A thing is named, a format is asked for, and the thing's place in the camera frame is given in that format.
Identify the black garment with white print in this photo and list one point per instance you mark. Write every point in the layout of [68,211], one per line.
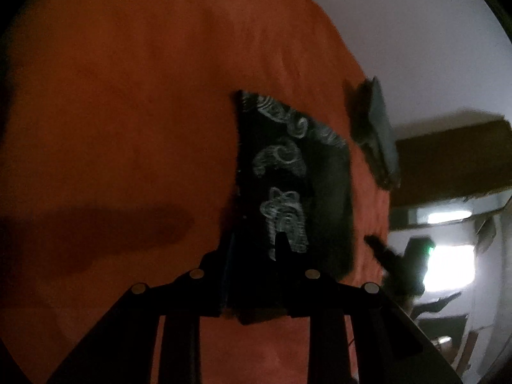
[280,168]

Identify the brown wooden board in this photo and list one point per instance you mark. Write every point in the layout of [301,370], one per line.
[452,164]

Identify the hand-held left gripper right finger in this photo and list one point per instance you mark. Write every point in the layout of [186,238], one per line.
[283,256]

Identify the orange blanket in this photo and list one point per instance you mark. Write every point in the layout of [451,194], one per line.
[120,108]

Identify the grey folded clothes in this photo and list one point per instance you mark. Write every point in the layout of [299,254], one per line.
[376,136]

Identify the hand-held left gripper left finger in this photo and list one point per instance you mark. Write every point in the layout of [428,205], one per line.
[230,272]

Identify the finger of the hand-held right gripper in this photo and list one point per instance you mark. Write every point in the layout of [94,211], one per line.
[384,254]

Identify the bright window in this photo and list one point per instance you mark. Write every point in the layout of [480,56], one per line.
[450,268]

